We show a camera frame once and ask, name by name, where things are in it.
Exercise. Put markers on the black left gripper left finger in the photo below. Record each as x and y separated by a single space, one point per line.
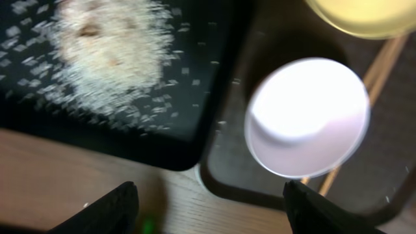
114 213

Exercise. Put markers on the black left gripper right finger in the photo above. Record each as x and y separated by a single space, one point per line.
310 212

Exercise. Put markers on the pink white bowl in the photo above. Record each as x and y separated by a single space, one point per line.
306 117

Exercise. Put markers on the pile of rice grains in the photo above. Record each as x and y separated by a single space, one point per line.
112 52

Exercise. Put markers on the dark brown serving tray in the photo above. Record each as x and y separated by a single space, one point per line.
378 181

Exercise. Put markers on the yellow plate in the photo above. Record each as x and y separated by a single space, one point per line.
369 19

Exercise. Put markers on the black plastic bin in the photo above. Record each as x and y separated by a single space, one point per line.
170 124

